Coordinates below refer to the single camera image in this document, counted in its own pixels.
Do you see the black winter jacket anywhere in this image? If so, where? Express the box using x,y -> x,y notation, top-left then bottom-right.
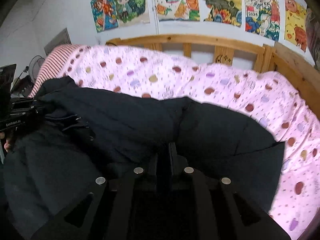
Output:
2,77 -> 285,239

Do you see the operator hand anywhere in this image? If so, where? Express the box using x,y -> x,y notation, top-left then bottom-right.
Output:
4,139 -> 11,152

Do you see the standing electric fan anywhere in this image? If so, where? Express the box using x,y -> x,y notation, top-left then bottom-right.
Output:
11,55 -> 44,97

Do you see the red checkered pillow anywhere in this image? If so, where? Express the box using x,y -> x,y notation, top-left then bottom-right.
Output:
28,44 -> 86,98

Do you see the pink apple-print quilt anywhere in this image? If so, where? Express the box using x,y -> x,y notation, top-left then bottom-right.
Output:
57,45 -> 319,239

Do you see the mermaid girl drawing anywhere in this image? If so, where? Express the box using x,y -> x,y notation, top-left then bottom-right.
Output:
91,0 -> 118,33

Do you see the blond boy drawing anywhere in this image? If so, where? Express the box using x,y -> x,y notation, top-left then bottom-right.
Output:
113,0 -> 150,28

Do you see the oranges and cup drawing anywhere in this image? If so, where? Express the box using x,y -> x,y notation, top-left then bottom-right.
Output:
155,0 -> 200,22

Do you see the red 2024 festive drawing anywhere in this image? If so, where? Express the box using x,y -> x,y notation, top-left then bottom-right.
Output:
245,0 -> 280,42

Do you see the landscape dinosaur drawing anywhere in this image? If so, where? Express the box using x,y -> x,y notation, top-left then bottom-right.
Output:
202,0 -> 242,27

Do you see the bagged bedding bundle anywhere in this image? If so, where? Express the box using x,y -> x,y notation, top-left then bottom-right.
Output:
305,7 -> 320,71

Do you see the yellow bear drawing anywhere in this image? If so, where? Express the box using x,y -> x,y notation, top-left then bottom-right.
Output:
284,0 -> 307,53

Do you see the wooden bed frame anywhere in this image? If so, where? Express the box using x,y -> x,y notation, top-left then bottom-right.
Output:
105,34 -> 319,116

